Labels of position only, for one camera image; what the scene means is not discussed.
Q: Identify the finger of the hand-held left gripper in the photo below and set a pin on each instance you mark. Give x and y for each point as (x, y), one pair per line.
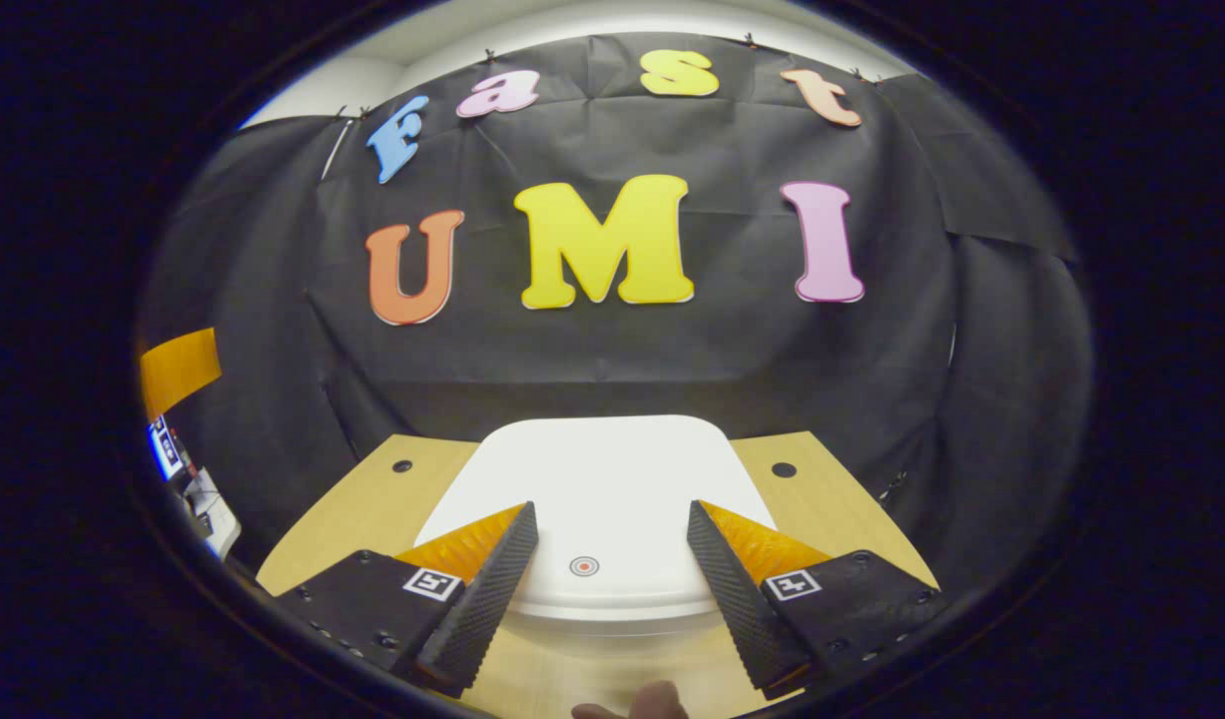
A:
(178, 369)

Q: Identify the white desktop garbage bin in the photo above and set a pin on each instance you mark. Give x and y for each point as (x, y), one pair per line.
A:
(602, 479)

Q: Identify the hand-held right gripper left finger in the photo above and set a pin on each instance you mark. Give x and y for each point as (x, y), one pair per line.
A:
(482, 599)

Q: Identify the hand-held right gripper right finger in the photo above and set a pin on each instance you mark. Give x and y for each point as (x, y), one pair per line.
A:
(737, 599)

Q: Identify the wooden desktop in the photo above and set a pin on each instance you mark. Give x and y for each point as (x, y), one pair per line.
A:
(832, 519)

